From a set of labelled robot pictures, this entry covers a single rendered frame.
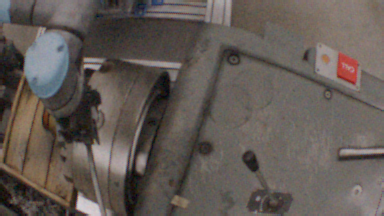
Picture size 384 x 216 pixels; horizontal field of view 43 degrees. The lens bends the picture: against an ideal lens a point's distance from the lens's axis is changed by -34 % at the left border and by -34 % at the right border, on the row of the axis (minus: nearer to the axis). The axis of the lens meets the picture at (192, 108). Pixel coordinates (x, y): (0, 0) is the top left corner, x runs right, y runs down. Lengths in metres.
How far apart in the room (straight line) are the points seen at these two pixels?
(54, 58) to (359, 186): 0.70
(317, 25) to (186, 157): 1.70
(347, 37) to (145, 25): 0.98
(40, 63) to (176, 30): 1.73
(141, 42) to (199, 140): 1.29
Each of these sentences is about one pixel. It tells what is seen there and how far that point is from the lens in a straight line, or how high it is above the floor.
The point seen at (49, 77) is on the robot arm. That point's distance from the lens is 0.70.
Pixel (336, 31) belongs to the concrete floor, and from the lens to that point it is 2.75.
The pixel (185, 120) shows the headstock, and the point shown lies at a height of 1.25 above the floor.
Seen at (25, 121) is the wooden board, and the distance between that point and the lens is 1.62.
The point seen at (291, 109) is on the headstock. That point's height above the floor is 1.26.
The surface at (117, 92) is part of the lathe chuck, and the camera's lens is 1.19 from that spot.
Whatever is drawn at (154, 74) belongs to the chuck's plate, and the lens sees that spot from 1.24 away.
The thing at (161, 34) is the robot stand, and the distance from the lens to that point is 2.39.
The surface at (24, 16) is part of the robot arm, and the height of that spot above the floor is 1.69.
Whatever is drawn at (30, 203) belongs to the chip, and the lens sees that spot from 1.88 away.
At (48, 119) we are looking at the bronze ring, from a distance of 1.34.
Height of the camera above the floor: 2.32
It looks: 68 degrees down
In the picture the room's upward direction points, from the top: 4 degrees counter-clockwise
